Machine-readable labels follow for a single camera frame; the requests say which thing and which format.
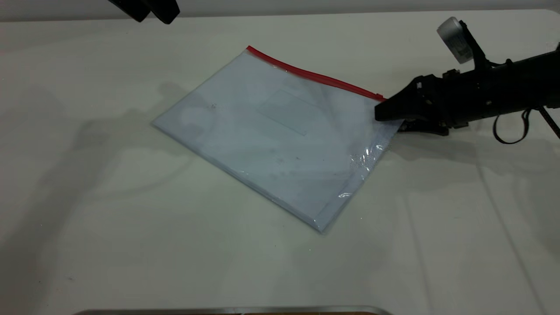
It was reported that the black looped cable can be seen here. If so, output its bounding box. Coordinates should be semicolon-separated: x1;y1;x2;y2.
493;108;533;145

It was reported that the clear zip bag red zipper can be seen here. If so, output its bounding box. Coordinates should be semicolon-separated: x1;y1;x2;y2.
151;45;404;233

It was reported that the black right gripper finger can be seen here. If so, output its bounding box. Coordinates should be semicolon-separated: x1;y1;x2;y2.
398;119;450;136
374;76;434;123

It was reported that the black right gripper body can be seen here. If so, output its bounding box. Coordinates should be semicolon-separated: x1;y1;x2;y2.
421;61;520;129

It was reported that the white wrist camera black mount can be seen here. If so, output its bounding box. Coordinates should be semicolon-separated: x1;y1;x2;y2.
437;16;490;71

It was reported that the thin black cable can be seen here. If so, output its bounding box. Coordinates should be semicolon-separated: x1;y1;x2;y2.
539;106;560;140

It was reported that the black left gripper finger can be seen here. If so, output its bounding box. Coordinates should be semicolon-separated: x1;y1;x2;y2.
146;0;181;25
108;0;152;23

